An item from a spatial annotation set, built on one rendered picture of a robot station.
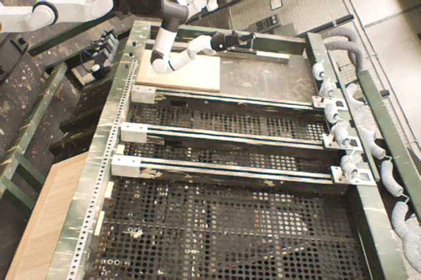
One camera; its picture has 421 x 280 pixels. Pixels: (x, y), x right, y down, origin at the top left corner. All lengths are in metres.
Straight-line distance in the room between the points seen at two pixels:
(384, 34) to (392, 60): 0.76
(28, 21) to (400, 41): 7.73
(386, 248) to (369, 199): 0.26
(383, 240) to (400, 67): 7.13
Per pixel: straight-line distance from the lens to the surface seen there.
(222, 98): 2.37
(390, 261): 1.81
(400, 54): 9.06
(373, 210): 1.96
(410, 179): 2.63
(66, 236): 1.73
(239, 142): 2.11
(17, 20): 2.70
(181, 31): 3.10
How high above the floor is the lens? 1.91
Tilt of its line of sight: 17 degrees down
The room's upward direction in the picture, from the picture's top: 71 degrees clockwise
